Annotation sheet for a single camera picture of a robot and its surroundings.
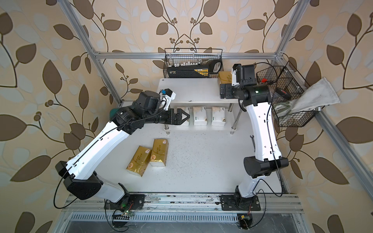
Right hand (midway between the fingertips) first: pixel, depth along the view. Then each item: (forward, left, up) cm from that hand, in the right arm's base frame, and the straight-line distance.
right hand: (231, 89), depth 71 cm
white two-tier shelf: (0, +15, -5) cm, 16 cm away
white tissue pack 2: (+6, +2, -28) cm, 29 cm away
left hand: (-15, +23, -2) cm, 27 cm away
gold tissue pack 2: (-15, +40, -32) cm, 53 cm away
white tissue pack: (+6, +14, -27) cm, 31 cm away
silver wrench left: (-4, -22, -39) cm, 45 cm away
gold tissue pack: (-22, +51, -33) cm, 64 cm away
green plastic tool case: (+22, +83, -38) cm, 93 cm away
